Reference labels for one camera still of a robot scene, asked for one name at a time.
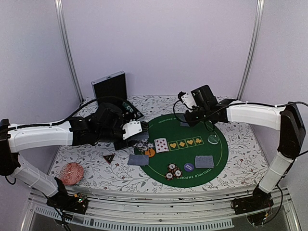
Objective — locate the red patterned bowl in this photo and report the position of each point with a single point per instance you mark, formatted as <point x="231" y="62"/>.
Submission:
<point x="71" y="173"/>

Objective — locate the eight of diamonds card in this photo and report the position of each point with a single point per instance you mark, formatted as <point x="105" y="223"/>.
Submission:
<point x="161" y="145"/>

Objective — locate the left aluminium frame post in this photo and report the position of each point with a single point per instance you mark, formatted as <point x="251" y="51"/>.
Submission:
<point x="67" y="50"/>

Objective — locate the aluminium frame post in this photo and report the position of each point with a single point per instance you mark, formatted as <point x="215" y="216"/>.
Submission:
<point x="252" y="48"/>
<point x="67" y="50"/>

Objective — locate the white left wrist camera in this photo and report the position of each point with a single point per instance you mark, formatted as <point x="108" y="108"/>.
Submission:
<point x="131" y="128"/>

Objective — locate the dealt playing card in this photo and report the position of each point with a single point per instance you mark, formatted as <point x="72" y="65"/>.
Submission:
<point x="204" y="161"/>
<point x="138" y="160"/>

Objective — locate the green dealer button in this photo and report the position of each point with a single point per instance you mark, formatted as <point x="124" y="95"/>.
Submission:
<point x="213" y="139"/>

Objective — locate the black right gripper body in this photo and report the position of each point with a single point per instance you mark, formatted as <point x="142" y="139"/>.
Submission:
<point x="201" y="115"/>

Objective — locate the aluminium poker chip case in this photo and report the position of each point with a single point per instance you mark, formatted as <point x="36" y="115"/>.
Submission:
<point x="112" y="89"/>

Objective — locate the face down burn card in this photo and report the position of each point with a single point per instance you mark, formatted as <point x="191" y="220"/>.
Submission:
<point x="184" y="124"/>

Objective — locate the black triangular card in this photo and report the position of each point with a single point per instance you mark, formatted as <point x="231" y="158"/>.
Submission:
<point x="109" y="158"/>

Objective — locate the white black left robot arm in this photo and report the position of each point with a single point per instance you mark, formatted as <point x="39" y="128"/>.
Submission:
<point x="107" y="124"/>

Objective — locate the round green poker mat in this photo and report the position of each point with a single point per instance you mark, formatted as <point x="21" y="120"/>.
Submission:
<point x="184" y="144"/>

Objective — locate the purple small blind button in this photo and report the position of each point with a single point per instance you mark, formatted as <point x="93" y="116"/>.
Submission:
<point x="188" y="167"/>

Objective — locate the right poker chip stack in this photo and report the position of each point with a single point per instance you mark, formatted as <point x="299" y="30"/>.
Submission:
<point x="128" y="107"/>

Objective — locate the orange big blind button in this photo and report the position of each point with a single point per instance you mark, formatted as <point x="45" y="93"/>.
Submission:
<point x="150" y="153"/>

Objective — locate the aluminium front rail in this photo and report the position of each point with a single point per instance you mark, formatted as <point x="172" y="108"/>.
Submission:
<point x="179" y="211"/>

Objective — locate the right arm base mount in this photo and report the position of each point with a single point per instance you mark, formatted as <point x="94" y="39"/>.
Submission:
<point x="257" y="201"/>

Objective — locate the red black 100 chip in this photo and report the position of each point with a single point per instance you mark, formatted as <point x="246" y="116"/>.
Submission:
<point x="171" y="167"/>

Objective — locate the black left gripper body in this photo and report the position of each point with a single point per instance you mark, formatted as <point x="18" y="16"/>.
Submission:
<point x="124" y="145"/>

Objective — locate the right aluminium frame post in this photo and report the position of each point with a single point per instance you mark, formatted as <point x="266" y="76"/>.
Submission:
<point x="252" y="48"/>

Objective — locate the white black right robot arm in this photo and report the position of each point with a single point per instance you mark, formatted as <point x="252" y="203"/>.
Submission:
<point x="284" y="119"/>

